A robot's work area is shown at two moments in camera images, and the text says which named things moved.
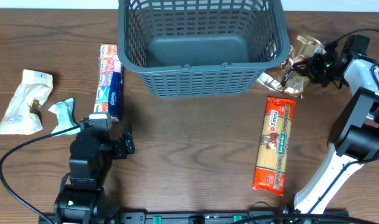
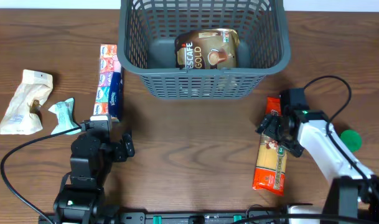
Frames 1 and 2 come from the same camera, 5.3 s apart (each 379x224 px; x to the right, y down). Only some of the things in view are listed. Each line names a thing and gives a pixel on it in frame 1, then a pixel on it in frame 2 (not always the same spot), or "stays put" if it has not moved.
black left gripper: x=121 y=150 stays put
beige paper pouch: x=23 y=116 stays put
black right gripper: x=310 y=69 → x=268 y=124
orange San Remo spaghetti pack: x=270 y=173 stays put
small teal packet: x=65 y=112 stays put
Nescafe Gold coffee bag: x=284 y=78 → x=211 y=49
